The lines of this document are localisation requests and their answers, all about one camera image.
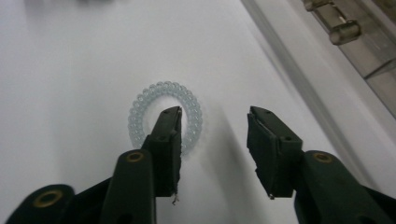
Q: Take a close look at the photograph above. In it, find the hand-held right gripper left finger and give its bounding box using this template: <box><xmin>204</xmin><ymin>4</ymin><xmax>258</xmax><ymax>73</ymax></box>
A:
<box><xmin>99</xmin><ymin>105</ymin><xmax>183</xmax><ymax>224</ymax></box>

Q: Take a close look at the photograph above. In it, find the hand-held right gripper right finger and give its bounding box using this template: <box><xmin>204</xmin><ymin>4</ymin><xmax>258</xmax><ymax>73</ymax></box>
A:
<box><xmin>247</xmin><ymin>105</ymin><xmax>393</xmax><ymax>224</ymax></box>

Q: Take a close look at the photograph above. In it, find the clear spiral hair tie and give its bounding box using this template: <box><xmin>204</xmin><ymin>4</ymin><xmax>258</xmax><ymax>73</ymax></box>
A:
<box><xmin>127</xmin><ymin>80</ymin><xmax>204</xmax><ymax>157</ymax></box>

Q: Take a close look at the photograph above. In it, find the transparent brown drawer box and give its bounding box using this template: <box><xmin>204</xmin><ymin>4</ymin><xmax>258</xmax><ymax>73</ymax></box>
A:
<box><xmin>241</xmin><ymin>0</ymin><xmax>396</xmax><ymax>200</ymax></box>

